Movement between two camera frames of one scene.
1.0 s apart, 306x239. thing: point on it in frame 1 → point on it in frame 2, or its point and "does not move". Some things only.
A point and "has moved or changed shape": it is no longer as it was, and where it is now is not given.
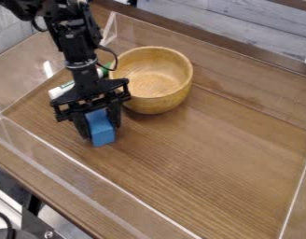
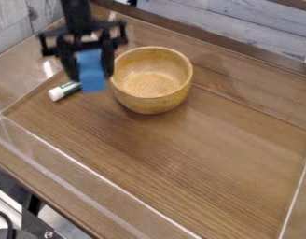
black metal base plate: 31,223 does not move
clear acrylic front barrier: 87,194 does not move
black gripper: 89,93 → 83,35
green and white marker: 69,86 does not move
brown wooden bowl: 159,73 does not move
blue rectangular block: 101,126 has moved or changed shape
